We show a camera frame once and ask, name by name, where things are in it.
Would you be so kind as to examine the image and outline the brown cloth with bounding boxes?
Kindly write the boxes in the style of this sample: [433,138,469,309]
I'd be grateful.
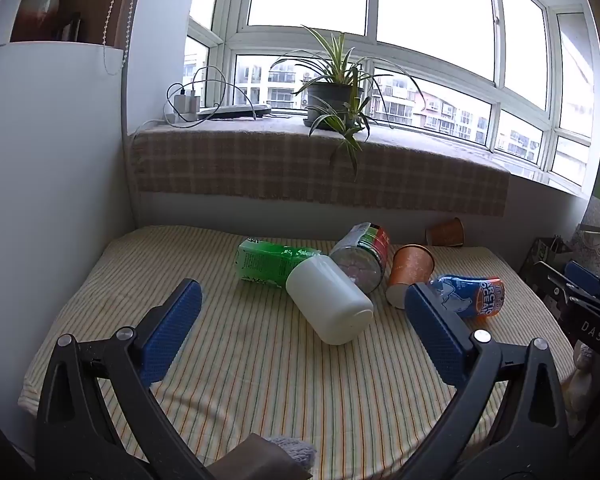
[214,432,313,480]

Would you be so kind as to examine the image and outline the clear jar red green label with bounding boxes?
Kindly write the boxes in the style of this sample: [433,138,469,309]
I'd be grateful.
[329,222,392,294]

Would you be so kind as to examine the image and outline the black round flat device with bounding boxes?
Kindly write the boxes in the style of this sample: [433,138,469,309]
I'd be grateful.
[197,103,273,120]

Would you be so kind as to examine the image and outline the green plastic bottle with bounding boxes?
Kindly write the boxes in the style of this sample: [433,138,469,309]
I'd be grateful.
[235,238,323,290]

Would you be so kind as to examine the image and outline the plaid blanket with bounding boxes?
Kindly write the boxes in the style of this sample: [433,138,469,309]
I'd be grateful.
[129,120,511,219]

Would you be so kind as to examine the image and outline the white cabinet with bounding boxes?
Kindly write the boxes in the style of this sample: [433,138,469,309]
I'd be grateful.
[0,0,137,461]

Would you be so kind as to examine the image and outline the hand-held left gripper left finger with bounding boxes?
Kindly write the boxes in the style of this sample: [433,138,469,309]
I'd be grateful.
[34,278,216,480]

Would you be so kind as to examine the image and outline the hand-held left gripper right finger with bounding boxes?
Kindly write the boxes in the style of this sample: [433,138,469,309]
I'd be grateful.
[399,282,572,480]

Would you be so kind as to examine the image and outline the white plastic cup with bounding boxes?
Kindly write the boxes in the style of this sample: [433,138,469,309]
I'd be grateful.
[285,254,375,345]

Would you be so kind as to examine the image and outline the white cable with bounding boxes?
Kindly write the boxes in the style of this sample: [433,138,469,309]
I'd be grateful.
[130,112,201,137]

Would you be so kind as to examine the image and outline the grey knitted cloth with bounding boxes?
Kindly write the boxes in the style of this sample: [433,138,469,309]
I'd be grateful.
[265,435,317,472]

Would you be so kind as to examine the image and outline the person's right hand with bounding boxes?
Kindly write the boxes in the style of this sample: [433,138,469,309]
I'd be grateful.
[567,344,597,423]

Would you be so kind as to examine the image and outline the brown paper cup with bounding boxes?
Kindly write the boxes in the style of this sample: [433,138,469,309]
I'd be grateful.
[425,217,465,248]

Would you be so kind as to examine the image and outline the beaded blind cord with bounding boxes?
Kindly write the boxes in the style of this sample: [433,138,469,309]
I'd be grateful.
[102,0,132,77]

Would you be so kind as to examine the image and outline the blue and orange can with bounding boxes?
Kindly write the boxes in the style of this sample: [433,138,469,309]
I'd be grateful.
[429,274,506,321]

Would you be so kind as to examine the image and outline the ceramic vase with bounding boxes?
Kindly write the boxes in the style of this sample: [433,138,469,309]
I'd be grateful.
[17,0,62,42]

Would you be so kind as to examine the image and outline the potted spider plant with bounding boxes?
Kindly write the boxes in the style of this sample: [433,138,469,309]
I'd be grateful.
[270,25,427,182]

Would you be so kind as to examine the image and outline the orange paper cup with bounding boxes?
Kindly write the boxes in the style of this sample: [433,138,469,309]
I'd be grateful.
[385,244,435,308]

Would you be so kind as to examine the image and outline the white charger with cables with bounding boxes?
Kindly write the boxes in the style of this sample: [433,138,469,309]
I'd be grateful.
[166,65,257,122]

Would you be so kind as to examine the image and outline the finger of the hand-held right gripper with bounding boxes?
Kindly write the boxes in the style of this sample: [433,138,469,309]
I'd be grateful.
[522,258,600,313]

